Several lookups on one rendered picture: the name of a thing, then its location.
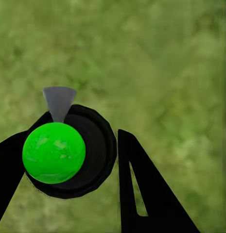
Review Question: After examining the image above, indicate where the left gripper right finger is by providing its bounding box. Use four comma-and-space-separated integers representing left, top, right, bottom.
117, 129, 200, 233

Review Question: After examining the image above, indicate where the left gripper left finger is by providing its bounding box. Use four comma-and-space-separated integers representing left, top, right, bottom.
0, 130, 28, 220

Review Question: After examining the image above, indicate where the pesticide atomizer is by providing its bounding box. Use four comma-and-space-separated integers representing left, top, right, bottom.
22, 86, 118, 199

